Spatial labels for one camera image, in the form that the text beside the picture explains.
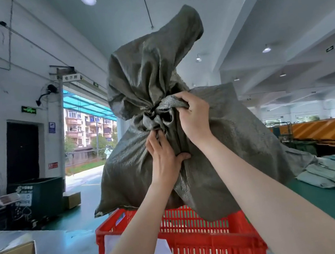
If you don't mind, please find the person's left hand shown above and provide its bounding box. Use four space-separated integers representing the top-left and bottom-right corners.
144 125 195 192

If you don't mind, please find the person's right hand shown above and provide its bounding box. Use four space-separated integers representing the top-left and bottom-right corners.
172 88 215 146

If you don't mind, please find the grey woven sack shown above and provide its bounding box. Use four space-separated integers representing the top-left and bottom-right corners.
70 0 324 236

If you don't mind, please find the person's left forearm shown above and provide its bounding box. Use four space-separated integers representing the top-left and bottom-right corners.
80 177 190 254

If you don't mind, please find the person's right forearm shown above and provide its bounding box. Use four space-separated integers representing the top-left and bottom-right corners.
190 114 335 254

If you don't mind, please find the red plastic crate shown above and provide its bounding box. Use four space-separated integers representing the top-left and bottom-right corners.
92 192 269 254

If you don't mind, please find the metal cage trolley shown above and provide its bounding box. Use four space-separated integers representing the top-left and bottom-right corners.
265 121 295 145

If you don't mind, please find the white hanging sign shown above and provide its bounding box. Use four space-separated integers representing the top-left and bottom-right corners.
62 73 82 83

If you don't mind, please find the brown cardboard box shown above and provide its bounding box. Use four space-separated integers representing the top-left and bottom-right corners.
62 191 83 210

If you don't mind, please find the orange striped barrier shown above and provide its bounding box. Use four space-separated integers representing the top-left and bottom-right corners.
278 118 335 151

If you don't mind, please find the dark green bin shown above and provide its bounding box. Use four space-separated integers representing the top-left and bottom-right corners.
6 175 69 225

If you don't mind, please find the pile of grey mail bags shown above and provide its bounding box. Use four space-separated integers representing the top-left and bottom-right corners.
293 154 335 193

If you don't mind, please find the green exit sign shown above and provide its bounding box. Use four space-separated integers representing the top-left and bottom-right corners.
21 104 37 116

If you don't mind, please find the black door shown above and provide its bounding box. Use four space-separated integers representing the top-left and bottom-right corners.
0 118 45 186

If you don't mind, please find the white electronic scale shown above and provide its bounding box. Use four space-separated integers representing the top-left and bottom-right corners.
0 192 22 206

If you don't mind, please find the wall-mounted black fan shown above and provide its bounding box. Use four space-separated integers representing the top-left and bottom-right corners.
34 83 61 107

